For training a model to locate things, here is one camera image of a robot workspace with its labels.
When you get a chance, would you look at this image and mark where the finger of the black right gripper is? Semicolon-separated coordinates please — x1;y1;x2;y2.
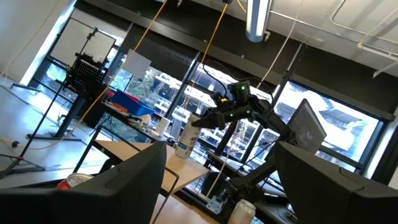
192;113;223;129

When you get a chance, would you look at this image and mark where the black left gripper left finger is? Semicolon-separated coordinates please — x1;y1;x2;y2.
0;141;168;224

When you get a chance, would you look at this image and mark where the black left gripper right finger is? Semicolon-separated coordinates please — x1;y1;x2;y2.
275;141;398;224

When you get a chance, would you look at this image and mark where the tall white beverage can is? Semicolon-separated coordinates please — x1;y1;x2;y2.
174;112;202;160

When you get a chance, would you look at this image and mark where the red Fanta can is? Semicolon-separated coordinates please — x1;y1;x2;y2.
55;172;94;190

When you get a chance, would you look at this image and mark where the wooden shelf with black legs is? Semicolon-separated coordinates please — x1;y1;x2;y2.
73;124;210;224

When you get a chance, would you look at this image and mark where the white paper cup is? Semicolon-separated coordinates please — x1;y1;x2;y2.
156;116;172;137

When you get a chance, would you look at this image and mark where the black computer monitor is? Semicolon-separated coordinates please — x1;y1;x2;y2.
287;98;328;156

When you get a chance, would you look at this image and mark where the blue plastic bin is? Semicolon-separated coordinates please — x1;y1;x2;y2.
110;89;156;116

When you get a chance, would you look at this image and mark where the white paper sheet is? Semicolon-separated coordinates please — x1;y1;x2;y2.
122;49;152;79

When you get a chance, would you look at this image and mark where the white tube ceiling light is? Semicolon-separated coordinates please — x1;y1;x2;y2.
245;0;274;44

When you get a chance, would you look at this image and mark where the black tripod stand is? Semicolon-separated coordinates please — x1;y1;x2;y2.
0;27;100;180

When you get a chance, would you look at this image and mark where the black pegboard rack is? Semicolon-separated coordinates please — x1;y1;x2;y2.
65;52;109;100

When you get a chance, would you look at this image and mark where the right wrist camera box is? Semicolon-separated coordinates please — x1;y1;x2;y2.
228;80;252;102

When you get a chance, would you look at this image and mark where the yellow cable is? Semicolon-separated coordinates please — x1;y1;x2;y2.
178;2;229;138
0;0;169;150

